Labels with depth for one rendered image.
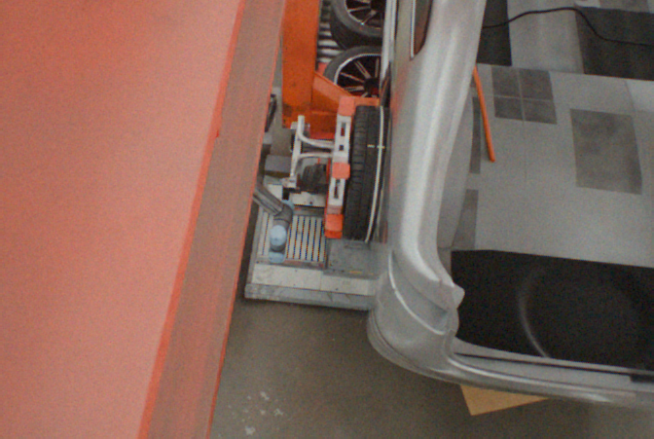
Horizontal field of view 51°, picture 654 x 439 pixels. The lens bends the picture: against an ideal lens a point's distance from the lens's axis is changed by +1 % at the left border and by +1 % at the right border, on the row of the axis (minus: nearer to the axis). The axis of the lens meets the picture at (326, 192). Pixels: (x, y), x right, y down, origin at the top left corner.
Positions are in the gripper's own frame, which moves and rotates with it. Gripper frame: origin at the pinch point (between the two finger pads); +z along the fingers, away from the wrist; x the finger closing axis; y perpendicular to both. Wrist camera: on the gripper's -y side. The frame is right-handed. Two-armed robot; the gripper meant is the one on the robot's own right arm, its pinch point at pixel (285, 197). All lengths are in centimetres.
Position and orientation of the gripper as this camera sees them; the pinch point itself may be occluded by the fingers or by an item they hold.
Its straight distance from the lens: 319.4
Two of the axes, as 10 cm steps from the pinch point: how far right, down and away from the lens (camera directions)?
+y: 0.6, -5.4, -8.4
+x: -9.9, -1.1, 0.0
